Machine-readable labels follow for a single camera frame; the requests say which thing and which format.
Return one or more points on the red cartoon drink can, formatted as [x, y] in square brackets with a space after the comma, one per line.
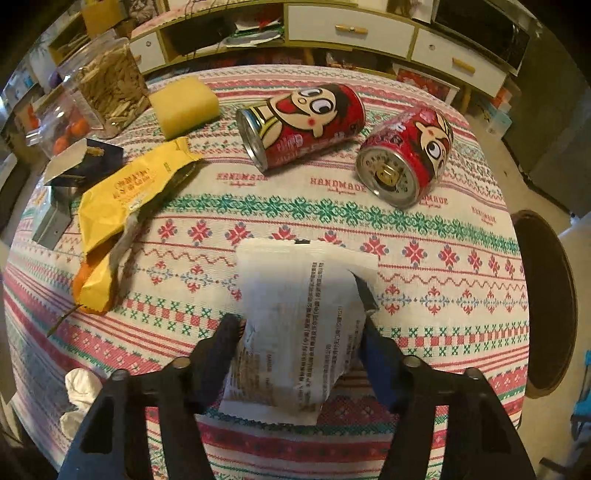
[304, 127]
[413, 143]

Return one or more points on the white yellow drawer cabinet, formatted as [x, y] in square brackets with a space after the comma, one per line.
[351, 25]

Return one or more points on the red picture box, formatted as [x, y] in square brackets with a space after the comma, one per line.
[425, 81]

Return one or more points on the thin wooden skewer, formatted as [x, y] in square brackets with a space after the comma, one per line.
[64, 321]

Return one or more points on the yellow snack wrapper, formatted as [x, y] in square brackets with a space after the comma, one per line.
[121, 194]

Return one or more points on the yellow shelf unit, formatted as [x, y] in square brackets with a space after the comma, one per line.
[101, 16]

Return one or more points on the white tissue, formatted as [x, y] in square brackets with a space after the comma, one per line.
[78, 392]

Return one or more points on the clear container of oranges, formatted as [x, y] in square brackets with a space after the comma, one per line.
[60, 131]

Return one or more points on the grey metal box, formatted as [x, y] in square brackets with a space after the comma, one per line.
[51, 219]

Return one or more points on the yellow sponge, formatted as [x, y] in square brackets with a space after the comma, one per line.
[184, 107]

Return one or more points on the blue plastic chair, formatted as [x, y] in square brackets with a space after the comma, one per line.
[582, 401]

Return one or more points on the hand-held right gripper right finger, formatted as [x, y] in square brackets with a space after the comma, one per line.
[379, 369]

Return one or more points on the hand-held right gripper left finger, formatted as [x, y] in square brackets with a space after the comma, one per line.
[222, 357]

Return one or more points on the dark blue small box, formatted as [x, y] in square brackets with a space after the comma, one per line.
[99, 159]

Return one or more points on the dark grey cabinet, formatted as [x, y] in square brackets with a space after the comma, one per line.
[549, 138]

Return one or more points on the stack of pale boxes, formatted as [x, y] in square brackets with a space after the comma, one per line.
[496, 113]

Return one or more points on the white printed snack packet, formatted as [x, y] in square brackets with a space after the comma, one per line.
[295, 318]

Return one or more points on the dark brown round bin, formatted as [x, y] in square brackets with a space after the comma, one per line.
[545, 304]

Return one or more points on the clear jar of pale sticks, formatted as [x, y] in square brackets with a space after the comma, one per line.
[111, 87]

